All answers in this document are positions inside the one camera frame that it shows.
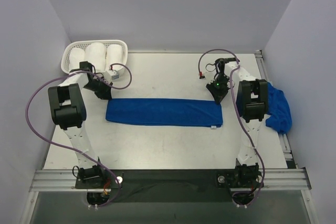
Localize aluminium rail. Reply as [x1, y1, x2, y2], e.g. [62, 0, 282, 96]
[30, 168, 311, 191]
[255, 50, 297, 169]

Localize left rolled white towel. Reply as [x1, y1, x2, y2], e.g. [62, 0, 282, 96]
[69, 48, 85, 73]

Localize aluminium front rail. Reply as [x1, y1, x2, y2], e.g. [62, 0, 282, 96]
[30, 168, 311, 191]

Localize aluminium right side rail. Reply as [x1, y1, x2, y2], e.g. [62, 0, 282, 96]
[255, 50, 297, 169]

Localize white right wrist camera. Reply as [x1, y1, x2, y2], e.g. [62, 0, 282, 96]
[199, 72, 214, 85]

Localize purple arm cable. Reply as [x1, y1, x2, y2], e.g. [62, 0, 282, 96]
[25, 63, 133, 206]
[197, 48, 266, 206]

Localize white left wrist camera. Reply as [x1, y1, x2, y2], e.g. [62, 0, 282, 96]
[103, 70, 120, 84]

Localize middle rolled white towel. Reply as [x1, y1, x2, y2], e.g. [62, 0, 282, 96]
[84, 42, 107, 72]

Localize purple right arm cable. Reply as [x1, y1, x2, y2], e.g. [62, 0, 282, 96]
[197, 48, 266, 206]

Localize right rolled white towel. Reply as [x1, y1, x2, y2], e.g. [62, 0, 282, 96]
[106, 45, 123, 70]

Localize rolled white towel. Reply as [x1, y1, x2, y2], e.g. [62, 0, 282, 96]
[69, 48, 85, 73]
[106, 45, 123, 70]
[84, 42, 107, 72]

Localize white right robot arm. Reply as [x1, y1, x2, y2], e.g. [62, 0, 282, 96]
[206, 58, 268, 187]

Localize white plastic mesh basket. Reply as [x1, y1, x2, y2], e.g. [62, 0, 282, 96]
[61, 40, 128, 80]

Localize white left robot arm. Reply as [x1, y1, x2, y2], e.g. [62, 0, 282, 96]
[48, 61, 112, 188]

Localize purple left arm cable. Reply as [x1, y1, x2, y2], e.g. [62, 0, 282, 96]
[25, 63, 133, 206]

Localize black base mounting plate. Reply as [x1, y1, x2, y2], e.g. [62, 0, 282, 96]
[76, 168, 263, 204]

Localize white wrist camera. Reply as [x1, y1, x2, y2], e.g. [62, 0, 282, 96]
[199, 72, 214, 85]
[103, 70, 120, 84]

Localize blue towel pile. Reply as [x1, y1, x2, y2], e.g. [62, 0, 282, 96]
[266, 82, 292, 134]

